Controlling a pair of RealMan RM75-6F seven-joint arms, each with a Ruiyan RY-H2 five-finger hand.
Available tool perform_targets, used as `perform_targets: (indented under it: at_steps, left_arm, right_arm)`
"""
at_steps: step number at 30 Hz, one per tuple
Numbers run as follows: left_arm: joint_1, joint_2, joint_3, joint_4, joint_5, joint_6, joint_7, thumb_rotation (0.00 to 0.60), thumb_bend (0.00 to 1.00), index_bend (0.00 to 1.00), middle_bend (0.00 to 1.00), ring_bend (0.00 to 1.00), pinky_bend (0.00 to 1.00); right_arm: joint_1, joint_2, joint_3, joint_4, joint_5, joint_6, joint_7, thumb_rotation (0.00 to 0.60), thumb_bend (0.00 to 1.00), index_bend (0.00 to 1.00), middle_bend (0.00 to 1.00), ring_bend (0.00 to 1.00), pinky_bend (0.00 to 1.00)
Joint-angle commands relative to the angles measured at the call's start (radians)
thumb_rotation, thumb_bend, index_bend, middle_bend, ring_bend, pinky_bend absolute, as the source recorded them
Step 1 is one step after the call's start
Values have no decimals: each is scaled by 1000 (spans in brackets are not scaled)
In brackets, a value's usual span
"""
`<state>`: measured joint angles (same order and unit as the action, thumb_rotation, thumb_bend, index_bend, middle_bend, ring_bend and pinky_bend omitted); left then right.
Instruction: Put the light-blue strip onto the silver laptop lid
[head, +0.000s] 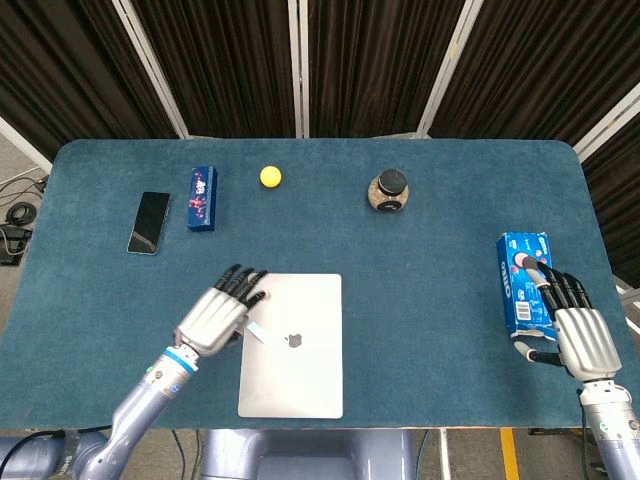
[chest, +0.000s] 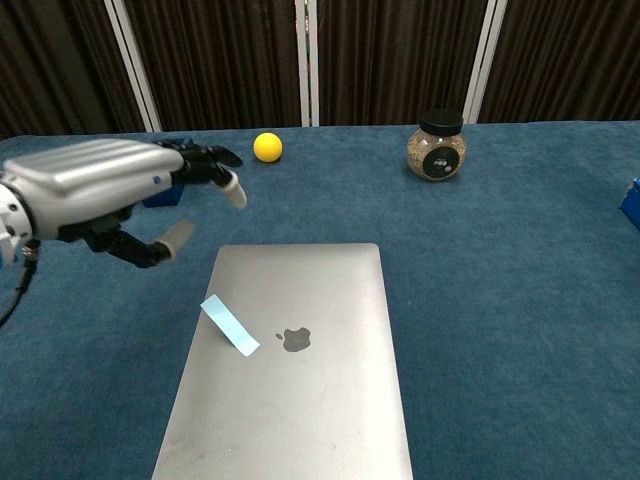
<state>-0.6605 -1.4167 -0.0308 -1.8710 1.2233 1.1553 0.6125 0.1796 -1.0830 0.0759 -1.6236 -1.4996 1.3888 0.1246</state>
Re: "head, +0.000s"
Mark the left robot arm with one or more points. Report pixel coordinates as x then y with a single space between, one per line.
135 410

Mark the yellow ball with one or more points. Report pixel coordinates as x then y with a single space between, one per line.
270 177

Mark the black floor power adapter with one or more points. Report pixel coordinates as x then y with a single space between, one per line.
12 245

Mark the silver laptop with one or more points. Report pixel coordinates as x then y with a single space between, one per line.
300 370

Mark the blue Oreo cookie box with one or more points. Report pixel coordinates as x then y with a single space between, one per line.
512 280

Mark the black smartphone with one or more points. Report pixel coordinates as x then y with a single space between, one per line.
149 222

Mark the dark blue printed box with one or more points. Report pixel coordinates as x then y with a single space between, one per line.
202 200

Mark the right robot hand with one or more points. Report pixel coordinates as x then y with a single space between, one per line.
587 345

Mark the grey robot torso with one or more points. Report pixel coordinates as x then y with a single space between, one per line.
310 455

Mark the dark pleated partition screen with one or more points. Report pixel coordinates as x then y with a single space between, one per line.
225 65
75 65
370 65
620 200
550 65

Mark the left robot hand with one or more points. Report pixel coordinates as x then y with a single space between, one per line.
215 320

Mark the blue felt-covered table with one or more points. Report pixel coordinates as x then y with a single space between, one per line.
400 300

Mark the glass jar black lid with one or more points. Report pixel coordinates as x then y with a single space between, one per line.
389 197

